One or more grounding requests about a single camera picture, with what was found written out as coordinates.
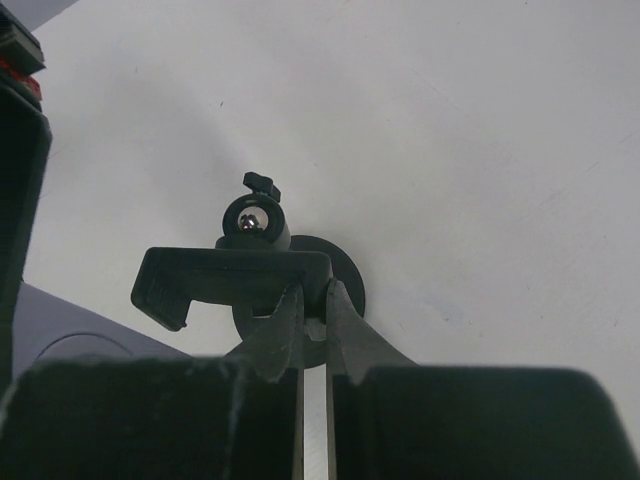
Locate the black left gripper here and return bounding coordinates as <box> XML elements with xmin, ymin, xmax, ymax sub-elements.
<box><xmin>1</xmin><ymin>5</ymin><xmax>52</xmax><ymax>380</ymax></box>

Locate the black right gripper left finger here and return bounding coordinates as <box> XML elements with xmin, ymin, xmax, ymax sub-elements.
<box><xmin>1</xmin><ymin>286</ymin><xmax>304</xmax><ymax>479</ymax></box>

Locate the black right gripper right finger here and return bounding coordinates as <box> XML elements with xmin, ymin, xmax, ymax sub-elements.
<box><xmin>326</xmin><ymin>280</ymin><xmax>639</xmax><ymax>479</ymax></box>

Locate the black phone stand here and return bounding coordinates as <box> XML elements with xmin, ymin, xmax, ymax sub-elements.
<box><xmin>131</xmin><ymin>172</ymin><xmax>366</xmax><ymax>368</ymax></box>

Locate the phone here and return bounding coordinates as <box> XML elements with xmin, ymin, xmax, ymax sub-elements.
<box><xmin>12</xmin><ymin>283</ymin><xmax>186</xmax><ymax>378</ymax></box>

